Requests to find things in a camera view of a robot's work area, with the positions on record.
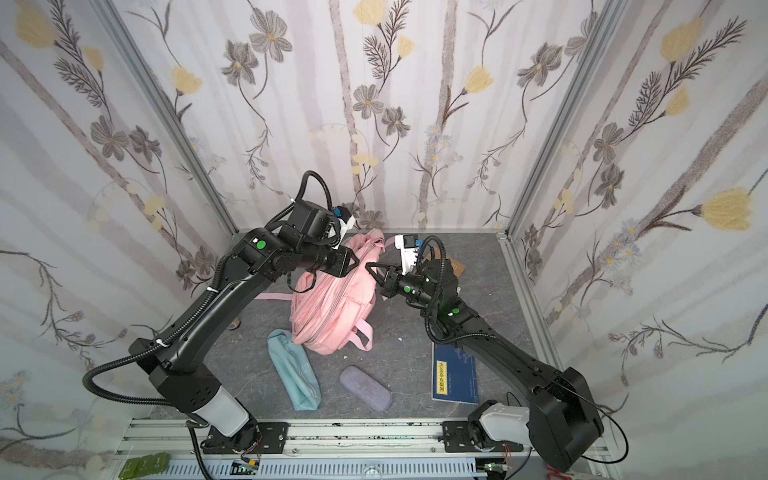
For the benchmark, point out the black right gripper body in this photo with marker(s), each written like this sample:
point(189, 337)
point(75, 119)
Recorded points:
point(389, 282)

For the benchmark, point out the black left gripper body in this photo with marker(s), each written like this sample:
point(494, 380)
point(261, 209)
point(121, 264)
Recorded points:
point(344, 261)

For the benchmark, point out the pink student backpack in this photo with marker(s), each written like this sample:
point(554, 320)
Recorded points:
point(328, 312)

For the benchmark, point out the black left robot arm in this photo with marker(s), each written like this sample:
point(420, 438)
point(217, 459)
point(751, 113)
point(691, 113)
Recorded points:
point(306, 235)

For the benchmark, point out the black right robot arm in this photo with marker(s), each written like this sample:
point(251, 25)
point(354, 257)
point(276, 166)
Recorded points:
point(559, 419)

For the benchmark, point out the brown and black book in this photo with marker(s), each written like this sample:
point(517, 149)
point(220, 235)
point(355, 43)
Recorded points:
point(458, 268)

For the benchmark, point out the purple glasses case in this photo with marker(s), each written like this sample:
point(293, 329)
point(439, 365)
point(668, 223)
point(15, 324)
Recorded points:
point(364, 387)

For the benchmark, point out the blue notebook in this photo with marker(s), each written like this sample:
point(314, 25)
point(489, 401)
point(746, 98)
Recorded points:
point(454, 377)

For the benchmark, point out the teal pencil pouch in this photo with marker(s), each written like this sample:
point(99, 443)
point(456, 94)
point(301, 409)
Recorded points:
point(294, 370)

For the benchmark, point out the green connector block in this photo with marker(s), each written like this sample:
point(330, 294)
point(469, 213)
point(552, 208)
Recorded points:
point(140, 467)

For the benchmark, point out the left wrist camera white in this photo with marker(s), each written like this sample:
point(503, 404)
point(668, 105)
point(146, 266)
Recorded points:
point(343, 222)

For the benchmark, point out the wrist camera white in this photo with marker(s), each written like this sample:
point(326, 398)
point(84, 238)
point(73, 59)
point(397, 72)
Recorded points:
point(408, 245)
point(343, 222)

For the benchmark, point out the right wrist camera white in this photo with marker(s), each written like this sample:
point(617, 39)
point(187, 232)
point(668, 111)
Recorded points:
point(408, 245)

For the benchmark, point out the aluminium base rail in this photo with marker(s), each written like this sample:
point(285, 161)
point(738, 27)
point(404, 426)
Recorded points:
point(410, 448)

